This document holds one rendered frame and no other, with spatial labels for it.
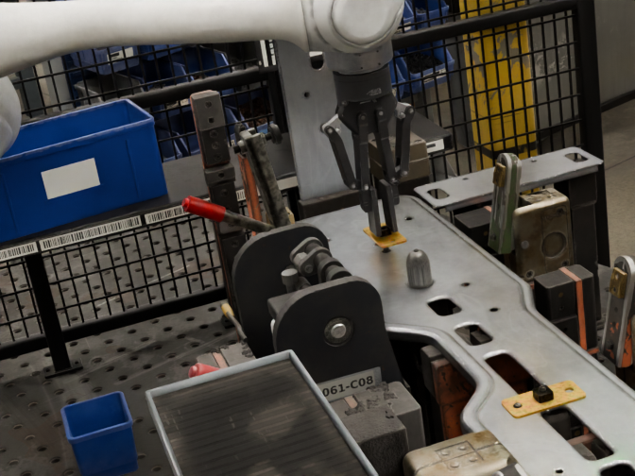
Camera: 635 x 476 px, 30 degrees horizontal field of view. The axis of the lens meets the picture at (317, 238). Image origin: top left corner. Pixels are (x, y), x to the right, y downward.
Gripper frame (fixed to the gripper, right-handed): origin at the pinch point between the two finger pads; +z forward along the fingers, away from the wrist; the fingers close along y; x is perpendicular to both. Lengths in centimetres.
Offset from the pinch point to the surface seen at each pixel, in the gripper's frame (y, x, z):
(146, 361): -33, 47, 36
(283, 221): -14.3, -1.8, -2.4
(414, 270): -1.0, -13.7, 4.0
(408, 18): 94, 237, 32
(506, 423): -5.1, -48.6, 6.7
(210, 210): -23.5, -1.0, -6.3
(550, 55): 154, 251, 61
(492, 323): 3.1, -27.9, 6.7
